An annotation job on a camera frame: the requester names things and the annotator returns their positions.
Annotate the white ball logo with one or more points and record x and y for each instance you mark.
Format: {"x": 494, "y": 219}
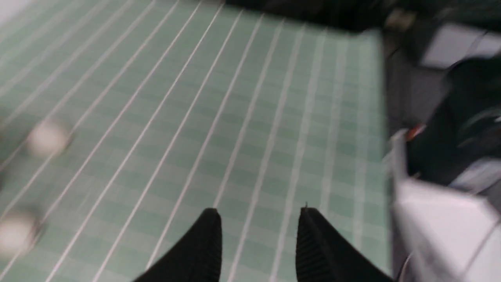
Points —
{"x": 48, "y": 137}

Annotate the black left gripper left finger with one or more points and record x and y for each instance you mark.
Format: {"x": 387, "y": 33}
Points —
{"x": 196, "y": 257}

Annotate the white ball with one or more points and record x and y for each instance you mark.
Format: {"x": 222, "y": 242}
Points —
{"x": 18, "y": 234}

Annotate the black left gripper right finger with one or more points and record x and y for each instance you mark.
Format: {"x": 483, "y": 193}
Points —
{"x": 324, "y": 255}

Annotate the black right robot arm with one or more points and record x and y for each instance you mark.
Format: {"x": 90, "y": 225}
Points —
{"x": 464, "y": 128}

